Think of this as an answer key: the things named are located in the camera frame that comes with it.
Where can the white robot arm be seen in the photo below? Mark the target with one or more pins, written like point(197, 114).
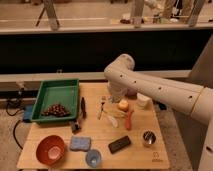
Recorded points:
point(190, 99)

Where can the blue folded towel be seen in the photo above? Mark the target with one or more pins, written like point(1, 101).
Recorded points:
point(80, 143)

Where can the red bowl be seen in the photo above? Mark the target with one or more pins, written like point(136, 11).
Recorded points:
point(50, 150)

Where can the yellow apple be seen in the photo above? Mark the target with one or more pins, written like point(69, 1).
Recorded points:
point(123, 105)

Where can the yellow banana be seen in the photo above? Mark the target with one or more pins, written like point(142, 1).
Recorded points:
point(115, 113)

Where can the dark marker pen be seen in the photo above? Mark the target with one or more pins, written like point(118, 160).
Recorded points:
point(83, 107)

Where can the white plastic spoon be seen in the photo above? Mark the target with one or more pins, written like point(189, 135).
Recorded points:
point(113, 121)

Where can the white plastic cup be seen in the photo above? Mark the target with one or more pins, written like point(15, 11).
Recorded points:
point(142, 100)

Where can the orange carrot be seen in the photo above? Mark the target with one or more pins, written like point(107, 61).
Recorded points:
point(128, 124)

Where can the green plastic tray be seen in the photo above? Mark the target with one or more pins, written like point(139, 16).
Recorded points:
point(56, 92)

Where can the pile of brown nuts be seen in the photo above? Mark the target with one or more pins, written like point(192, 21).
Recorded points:
point(57, 110)

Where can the black rectangular block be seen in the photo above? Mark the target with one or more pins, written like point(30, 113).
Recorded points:
point(119, 144)

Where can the small metal cup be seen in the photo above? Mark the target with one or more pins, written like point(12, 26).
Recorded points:
point(149, 138)

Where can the small blue cup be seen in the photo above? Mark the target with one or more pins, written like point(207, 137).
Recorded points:
point(93, 158)

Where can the blue power box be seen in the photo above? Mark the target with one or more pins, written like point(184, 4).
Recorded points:
point(27, 113)

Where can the fork with yellow handle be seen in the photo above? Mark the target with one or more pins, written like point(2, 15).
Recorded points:
point(103, 100)

